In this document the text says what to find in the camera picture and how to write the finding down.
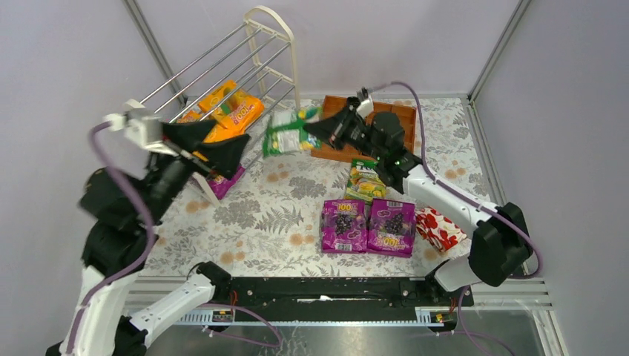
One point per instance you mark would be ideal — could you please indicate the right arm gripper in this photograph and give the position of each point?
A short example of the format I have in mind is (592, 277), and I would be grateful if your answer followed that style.
(347, 129)

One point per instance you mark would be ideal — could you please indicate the red poppy folded cloth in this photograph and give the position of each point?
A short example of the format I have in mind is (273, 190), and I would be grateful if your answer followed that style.
(439, 231)

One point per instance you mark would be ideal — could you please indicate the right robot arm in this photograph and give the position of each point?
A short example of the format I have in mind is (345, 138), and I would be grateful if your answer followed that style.
(500, 243)

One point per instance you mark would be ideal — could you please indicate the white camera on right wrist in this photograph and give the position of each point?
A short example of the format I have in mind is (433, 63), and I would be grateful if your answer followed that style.
(362, 103)

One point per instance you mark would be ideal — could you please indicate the green candy bag white label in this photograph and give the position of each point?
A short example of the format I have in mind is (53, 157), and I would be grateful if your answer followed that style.
(285, 132)

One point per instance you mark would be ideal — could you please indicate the green yellow candy bag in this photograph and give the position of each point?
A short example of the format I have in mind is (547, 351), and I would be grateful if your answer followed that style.
(364, 183)

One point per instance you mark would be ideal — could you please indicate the orange mango candy bag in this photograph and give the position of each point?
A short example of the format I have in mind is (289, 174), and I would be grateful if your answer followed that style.
(238, 105)

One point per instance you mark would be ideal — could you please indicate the white camera on left wrist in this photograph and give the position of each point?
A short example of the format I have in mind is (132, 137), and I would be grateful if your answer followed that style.
(142, 127)

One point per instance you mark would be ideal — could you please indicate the purple grape candy bag right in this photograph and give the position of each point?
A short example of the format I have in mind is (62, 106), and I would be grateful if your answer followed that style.
(391, 228)

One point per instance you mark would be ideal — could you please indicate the white metal shoe rack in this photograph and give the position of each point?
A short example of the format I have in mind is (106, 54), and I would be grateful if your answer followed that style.
(240, 80)

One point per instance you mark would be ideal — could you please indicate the purple grape candy bag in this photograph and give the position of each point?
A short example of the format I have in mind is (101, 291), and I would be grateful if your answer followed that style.
(343, 227)
(391, 228)

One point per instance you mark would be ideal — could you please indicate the wooden compartment tray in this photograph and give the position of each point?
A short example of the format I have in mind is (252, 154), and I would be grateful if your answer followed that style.
(333, 104)

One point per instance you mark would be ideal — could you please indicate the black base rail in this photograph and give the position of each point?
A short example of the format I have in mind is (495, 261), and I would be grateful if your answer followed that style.
(338, 299)

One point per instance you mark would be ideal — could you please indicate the purple candy bag under rack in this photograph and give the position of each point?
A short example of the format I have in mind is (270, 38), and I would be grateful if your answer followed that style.
(220, 185)

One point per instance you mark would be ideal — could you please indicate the purple grape candy bag left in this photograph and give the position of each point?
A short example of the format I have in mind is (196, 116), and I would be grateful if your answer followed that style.
(343, 227)

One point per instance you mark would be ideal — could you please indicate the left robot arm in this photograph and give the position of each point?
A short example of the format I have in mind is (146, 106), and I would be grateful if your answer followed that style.
(126, 211)

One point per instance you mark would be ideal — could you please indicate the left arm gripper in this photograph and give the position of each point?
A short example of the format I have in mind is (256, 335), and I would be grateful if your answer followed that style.
(184, 150)

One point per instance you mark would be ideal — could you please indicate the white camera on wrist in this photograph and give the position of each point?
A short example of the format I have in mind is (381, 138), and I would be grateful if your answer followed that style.
(142, 127)
(362, 103)

